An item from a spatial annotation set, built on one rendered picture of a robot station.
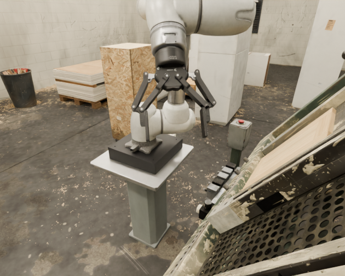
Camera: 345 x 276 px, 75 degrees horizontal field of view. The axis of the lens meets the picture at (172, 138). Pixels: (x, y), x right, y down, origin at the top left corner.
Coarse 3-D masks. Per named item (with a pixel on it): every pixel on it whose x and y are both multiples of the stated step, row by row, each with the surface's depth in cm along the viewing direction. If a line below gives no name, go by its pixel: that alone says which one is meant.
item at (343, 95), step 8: (344, 88) 94; (336, 96) 95; (344, 96) 94; (328, 104) 98; (336, 104) 96; (312, 112) 104; (320, 112) 101; (304, 120) 106; (312, 120) 104; (296, 128) 110; (280, 136) 116; (288, 136) 113; (272, 144) 120; (280, 144) 117; (264, 152) 124
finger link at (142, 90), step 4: (144, 72) 54; (144, 76) 54; (144, 80) 54; (144, 84) 53; (140, 88) 53; (144, 88) 53; (140, 92) 53; (144, 92) 55; (136, 96) 53; (140, 96) 53; (136, 100) 53; (140, 100) 54; (132, 104) 52; (136, 104) 53; (132, 108) 52
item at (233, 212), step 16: (320, 144) 53; (336, 144) 48; (304, 160) 53; (320, 160) 51; (336, 160) 49; (272, 176) 61; (288, 176) 57; (304, 176) 55; (320, 176) 52; (336, 176) 50; (240, 192) 74; (256, 192) 64; (272, 192) 61; (288, 192) 59; (304, 192) 56; (224, 208) 74; (240, 208) 70; (256, 208) 66; (272, 208) 63; (224, 224) 77
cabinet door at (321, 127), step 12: (324, 120) 87; (300, 132) 101; (312, 132) 88; (324, 132) 76; (288, 144) 102; (300, 144) 87; (312, 144) 75; (264, 156) 119; (276, 156) 101; (288, 156) 86; (264, 168) 100; (276, 168) 85; (252, 180) 98
